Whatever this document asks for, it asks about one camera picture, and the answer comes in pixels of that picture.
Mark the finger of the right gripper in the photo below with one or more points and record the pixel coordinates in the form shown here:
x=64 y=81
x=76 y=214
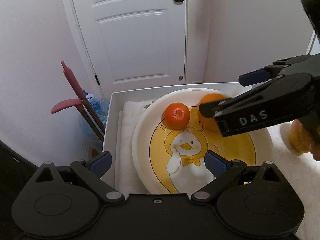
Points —
x=271 y=71
x=244 y=99

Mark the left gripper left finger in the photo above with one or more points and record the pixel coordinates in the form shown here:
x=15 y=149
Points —
x=90 y=173

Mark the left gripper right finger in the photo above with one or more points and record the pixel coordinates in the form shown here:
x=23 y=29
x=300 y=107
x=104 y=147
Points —
x=225 y=173

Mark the large orange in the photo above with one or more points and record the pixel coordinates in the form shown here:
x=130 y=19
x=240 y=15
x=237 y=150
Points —
x=205 y=112

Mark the small mandarin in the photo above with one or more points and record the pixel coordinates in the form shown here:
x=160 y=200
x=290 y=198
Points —
x=177 y=116

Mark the yellow-red apple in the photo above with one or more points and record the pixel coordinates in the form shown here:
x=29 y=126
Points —
x=301 y=139

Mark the cream duck-print bowl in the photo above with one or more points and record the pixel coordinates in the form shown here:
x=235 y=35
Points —
x=172 y=160

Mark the floral white tablecloth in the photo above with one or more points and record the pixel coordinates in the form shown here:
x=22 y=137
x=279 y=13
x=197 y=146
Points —
x=302 y=171

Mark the white tray table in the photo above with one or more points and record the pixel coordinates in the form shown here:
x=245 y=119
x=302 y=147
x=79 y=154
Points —
x=117 y=129

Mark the white panel door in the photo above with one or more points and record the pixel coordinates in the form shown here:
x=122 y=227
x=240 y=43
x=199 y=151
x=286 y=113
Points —
x=130 y=44

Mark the pink dustpan handle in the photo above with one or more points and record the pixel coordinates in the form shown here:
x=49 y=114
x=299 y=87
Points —
x=67 y=104

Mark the pink broom handle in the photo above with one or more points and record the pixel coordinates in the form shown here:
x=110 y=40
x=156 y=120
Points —
x=89 y=114

